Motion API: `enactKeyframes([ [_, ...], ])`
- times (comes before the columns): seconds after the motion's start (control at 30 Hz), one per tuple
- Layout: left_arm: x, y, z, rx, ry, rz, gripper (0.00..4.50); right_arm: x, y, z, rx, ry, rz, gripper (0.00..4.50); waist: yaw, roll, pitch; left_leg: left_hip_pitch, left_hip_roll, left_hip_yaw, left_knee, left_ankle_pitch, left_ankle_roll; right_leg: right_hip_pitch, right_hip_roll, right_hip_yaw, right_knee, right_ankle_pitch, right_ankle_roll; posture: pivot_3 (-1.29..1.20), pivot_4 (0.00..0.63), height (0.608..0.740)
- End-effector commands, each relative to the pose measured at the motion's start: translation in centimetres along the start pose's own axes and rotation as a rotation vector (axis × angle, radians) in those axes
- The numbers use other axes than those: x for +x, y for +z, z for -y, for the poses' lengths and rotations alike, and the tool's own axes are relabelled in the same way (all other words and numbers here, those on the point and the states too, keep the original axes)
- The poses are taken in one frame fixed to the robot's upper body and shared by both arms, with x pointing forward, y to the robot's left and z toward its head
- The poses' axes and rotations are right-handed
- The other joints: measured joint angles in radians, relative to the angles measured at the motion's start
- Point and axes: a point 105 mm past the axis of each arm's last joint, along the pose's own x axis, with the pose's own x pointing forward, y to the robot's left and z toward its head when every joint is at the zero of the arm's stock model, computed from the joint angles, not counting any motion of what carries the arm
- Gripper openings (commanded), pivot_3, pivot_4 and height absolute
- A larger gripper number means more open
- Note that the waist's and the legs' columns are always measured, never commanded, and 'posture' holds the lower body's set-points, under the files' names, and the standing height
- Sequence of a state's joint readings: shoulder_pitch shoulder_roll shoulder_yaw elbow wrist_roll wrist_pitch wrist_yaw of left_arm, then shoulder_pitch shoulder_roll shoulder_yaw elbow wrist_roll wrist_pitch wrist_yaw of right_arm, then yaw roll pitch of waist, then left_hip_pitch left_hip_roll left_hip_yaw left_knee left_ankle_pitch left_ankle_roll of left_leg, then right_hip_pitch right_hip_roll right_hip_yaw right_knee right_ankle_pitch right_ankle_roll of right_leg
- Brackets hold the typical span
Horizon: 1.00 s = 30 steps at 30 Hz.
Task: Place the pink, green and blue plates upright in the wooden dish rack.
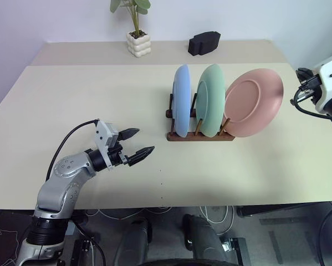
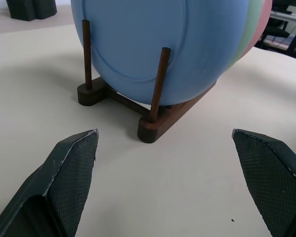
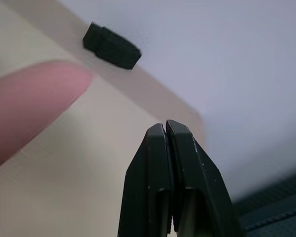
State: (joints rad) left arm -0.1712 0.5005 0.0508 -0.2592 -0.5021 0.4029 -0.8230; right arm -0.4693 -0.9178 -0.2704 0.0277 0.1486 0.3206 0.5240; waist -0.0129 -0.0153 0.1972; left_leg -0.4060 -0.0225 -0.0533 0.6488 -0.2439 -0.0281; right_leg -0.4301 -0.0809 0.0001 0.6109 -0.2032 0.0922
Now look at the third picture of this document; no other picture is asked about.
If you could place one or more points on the pink plate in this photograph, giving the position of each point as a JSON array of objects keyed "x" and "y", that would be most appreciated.
[{"x": 26, "y": 106}]

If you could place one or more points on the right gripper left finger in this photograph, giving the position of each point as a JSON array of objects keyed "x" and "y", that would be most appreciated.
[{"x": 147, "y": 177}]

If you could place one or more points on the black foam block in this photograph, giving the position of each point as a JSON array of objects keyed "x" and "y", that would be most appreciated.
[{"x": 113, "y": 47}]

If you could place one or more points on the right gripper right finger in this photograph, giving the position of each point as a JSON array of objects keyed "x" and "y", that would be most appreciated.
[{"x": 199, "y": 187}]

